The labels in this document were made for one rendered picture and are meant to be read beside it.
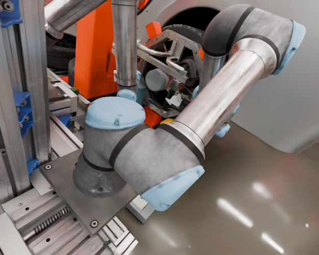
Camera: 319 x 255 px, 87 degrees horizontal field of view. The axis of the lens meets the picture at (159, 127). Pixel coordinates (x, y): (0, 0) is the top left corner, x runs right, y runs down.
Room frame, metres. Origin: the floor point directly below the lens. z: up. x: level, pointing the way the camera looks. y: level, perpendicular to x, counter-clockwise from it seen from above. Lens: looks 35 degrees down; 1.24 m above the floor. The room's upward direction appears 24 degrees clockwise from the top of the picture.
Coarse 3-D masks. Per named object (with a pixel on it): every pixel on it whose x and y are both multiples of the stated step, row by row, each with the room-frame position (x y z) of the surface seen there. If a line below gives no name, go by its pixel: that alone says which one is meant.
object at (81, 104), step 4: (48, 68) 1.38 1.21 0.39; (48, 72) 1.32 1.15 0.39; (52, 72) 1.34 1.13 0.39; (48, 76) 1.31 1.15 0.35; (52, 76) 1.29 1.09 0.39; (56, 76) 1.31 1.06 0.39; (48, 80) 1.31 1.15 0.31; (52, 80) 1.30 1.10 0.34; (56, 80) 1.25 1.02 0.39; (60, 80) 1.27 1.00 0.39; (80, 96) 1.17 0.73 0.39; (80, 100) 1.14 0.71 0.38; (84, 100) 1.14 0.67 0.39; (80, 104) 1.14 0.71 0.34; (84, 104) 1.12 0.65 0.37; (80, 108) 1.13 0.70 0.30; (84, 108) 1.11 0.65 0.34; (84, 112) 1.11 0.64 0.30
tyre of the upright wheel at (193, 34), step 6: (174, 24) 1.27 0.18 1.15; (180, 24) 1.27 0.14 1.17; (162, 30) 1.28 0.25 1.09; (174, 30) 1.25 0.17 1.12; (180, 30) 1.24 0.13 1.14; (186, 30) 1.22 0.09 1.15; (192, 30) 1.21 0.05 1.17; (198, 30) 1.23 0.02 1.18; (186, 36) 1.22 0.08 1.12; (192, 36) 1.20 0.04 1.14; (198, 36) 1.19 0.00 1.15; (198, 42) 1.18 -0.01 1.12; (144, 78) 1.30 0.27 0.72; (150, 96) 1.26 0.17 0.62
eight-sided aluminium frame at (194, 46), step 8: (168, 32) 1.17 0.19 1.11; (152, 40) 1.20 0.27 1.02; (160, 40) 1.18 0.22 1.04; (176, 40) 1.14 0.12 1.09; (184, 40) 1.13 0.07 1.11; (192, 40) 1.17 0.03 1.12; (152, 48) 1.27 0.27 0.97; (192, 48) 1.10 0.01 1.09; (200, 48) 1.12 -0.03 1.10; (200, 56) 1.08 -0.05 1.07; (144, 64) 1.26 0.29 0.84; (200, 64) 1.07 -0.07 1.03; (200, 72) 1.06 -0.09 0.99; (144, 80) 1.26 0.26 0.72; (144, 96) 1.18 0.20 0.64; (152, 104) 1.14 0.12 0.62; (160, 112) 1.11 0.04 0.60; (168, 112) 1.09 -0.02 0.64; (176, 112) 1.07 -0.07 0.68
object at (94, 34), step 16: (96, 16) 1.00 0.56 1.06; (80, 32) 1.04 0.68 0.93; (96, 32) 1.01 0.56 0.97; (112, 32) 1.12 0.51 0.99; (80, 48) 1.03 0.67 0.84; (96, 48) 1.02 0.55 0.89; (80, 64) 1.03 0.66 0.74; (96, 64) 1.03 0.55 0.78; (80, 80) 1.02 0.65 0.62; (96, 80) 1.05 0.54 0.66; (96, 96) 1.07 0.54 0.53
